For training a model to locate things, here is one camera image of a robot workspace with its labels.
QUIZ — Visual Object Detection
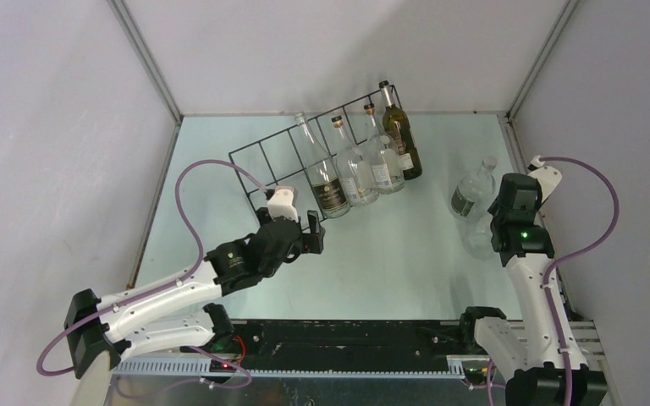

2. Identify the clear bottle silver cap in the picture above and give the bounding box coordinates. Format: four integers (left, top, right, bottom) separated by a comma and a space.
461, 214, 494, 260

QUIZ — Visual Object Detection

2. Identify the tall clear bottle black label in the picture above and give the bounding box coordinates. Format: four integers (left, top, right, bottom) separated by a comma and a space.
295, 112, 350, 219

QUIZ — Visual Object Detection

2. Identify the black wire wine rack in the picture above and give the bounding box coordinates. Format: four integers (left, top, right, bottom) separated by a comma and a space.
228, 84, 405, 231

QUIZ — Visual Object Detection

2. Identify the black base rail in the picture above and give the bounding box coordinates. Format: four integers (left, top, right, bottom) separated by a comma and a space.
203, 319, 484, 373

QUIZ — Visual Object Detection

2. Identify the small circuit board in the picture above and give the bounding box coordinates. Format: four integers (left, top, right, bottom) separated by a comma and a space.
465, 366, 496, 377
208, 360, 239, 374

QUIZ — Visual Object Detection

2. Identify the dark green wine bottle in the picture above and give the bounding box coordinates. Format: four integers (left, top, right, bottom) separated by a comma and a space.
378, 80, 423, 180

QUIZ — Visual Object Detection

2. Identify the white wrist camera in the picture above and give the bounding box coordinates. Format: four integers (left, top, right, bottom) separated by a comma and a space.
266, 185, 299, 222
527, 155, 563, 205

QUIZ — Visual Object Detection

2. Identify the clear bottle dark label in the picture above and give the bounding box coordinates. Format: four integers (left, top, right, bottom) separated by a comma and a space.
449, 156, 499, 221

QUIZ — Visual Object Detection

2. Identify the small circuit board right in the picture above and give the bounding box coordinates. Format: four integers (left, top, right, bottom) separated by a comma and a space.
465, 366, 496, 377

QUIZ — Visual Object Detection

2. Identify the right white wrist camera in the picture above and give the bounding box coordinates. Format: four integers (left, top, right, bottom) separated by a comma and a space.
527, 155, 563, 205

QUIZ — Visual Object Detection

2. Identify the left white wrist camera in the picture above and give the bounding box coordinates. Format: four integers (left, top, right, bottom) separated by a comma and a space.
266, 185, 299, 222

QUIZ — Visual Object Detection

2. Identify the small circuit board left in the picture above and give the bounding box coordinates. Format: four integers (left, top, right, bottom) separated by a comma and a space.
208, 360, 239, 374

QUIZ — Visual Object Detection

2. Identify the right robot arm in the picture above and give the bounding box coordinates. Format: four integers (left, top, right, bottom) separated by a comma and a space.
458, 166, 608, 405

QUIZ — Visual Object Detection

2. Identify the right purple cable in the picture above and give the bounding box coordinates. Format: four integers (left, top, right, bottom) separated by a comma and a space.
484, 156, 621, 406

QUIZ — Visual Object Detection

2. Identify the clear bottle black cork stopper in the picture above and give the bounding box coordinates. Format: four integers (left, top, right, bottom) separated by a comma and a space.
331, 115, 379, 206

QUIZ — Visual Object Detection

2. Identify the clear bottle brown stopper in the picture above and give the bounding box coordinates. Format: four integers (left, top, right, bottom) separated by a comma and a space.
363, 102, 405, 195

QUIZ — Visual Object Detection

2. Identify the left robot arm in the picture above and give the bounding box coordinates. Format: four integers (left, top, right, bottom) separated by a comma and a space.
63, 207, 325, 379

